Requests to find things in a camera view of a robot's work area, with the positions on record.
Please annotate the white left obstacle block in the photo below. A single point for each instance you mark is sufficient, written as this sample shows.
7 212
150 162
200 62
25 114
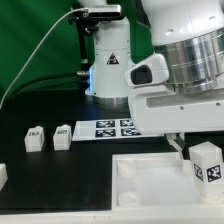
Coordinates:
3 175

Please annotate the black camera stand pole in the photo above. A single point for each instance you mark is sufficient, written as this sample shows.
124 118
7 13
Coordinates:
83 52

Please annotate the white AprilTag base plate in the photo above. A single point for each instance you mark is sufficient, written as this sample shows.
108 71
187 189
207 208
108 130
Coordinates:
105 130

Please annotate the white front fence bar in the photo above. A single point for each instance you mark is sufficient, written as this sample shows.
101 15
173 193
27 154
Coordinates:
84 218

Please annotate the white square tabletop tray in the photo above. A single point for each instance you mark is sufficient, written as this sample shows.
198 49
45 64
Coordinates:
157 183

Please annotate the black camera on stand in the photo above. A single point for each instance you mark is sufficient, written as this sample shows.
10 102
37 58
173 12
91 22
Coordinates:
97 13

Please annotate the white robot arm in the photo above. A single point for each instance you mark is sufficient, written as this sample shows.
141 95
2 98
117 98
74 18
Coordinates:
180 87

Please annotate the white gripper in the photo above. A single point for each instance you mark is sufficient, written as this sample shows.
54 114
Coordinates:
156 109

